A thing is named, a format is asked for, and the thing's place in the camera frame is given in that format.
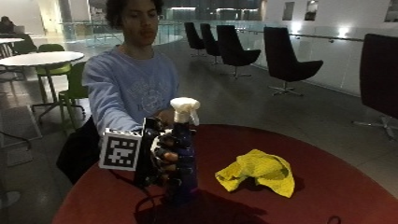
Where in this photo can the white round table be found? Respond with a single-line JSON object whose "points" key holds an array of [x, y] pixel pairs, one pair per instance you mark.
{"points": [[38, 58], [8, 40]]}

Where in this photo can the metal handrail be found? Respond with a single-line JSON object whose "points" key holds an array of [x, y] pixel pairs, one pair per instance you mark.
{"points": [[314, 36]]}

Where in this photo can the white marker cube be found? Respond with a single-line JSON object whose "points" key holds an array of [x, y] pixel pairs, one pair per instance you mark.
{"points": [[120, 151]]}

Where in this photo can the yellow cloth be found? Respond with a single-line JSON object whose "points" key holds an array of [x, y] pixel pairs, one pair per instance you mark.
{"points": [[261, 169]]}

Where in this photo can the dark green chair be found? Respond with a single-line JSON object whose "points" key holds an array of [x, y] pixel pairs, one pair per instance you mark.
{"points": [[24, 45]]}

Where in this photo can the dark blue spray bottle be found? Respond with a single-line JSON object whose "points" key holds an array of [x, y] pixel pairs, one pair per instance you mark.
{"points": [[183, 168]]}

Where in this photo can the black swivel chair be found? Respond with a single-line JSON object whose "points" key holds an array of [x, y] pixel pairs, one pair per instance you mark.
{"points": [[231, 46], [191, 35], [281, 59], [209, 40], [379, 74]]}

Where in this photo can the black seat back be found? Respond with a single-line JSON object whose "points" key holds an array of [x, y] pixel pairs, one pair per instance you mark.
{"points": [[78, 149]]}

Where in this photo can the the person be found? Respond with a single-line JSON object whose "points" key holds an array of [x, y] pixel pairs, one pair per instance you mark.
{"points": [[128, 81]]}

